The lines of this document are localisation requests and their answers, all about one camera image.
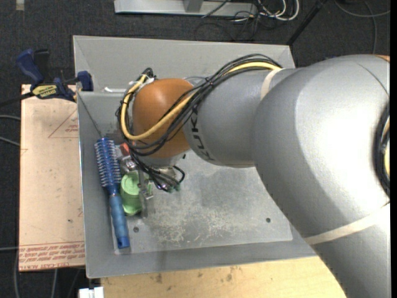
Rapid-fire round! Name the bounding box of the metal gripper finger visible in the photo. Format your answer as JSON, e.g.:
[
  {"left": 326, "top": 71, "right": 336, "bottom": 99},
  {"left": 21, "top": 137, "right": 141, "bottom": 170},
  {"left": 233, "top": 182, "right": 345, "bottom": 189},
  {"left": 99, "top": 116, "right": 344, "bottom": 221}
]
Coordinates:
[
  {"left": 138, "top": 172, "right": 154, "bottom": 219},
  {"left": 120, "top": 156, "right": 138, "bottom": 174}
]

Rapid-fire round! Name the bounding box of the light green plastic cup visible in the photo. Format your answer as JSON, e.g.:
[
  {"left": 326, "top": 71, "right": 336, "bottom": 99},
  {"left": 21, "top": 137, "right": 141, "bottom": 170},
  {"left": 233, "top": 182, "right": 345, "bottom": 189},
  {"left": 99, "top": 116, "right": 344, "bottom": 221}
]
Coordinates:
[{"left": 120, "top": 171, "right": 146, "bottom": 216}]

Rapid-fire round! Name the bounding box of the blue round hairbrush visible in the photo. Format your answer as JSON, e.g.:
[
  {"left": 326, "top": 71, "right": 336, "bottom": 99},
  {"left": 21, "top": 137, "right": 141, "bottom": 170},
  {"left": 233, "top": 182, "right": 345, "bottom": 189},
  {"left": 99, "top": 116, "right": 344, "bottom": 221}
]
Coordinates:
[{"left": 93, "top": 137, "right": 132, "bottom": 250}]

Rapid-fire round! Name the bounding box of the grey metal bin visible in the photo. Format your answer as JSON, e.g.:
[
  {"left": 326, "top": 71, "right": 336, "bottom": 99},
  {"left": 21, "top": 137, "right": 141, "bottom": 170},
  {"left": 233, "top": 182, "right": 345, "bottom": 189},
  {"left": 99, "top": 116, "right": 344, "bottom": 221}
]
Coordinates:
[{"left": 73, "top": 35, "right": 318, "bottom": 279}]

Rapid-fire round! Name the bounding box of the brown cardboard board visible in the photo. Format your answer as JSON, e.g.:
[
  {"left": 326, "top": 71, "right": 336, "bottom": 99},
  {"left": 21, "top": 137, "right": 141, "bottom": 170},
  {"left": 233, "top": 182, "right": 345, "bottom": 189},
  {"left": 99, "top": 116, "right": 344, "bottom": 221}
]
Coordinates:
[{"left": 18, "top": 83, "right": 86, "bottom": 273}]

